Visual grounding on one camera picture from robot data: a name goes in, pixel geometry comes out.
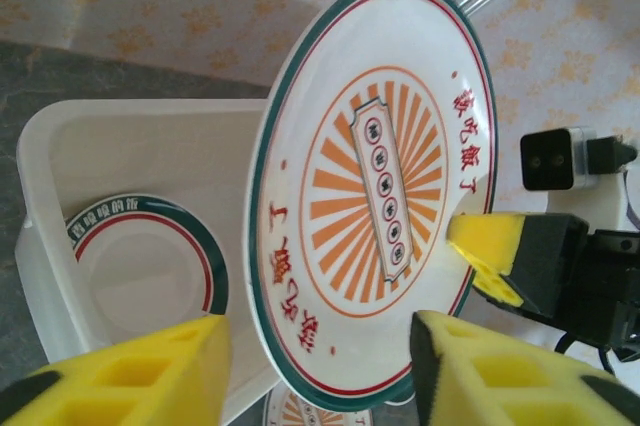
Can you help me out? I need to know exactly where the green red ringed plate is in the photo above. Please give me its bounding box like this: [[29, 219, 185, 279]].
[[64, 194, 230, 342]]

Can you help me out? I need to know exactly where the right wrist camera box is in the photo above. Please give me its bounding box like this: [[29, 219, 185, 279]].
[[519, 126, 640, 235]]

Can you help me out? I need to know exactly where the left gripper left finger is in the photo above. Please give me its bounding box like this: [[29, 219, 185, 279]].
[[0, 314, 234, 426]]

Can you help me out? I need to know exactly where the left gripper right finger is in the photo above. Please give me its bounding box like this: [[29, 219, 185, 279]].
[[409, 309, 640, 426]]

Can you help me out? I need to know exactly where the orange sunburst plate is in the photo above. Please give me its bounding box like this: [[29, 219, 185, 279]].
[[248, 0, 499, 410], [262, 385, 374, 426]]

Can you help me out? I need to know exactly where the white plastic bin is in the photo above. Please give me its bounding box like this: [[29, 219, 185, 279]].
[[14, 98, 281, 426]]

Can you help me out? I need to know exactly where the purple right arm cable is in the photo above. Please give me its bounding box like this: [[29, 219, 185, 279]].
[[622, 170, 640, 222]]

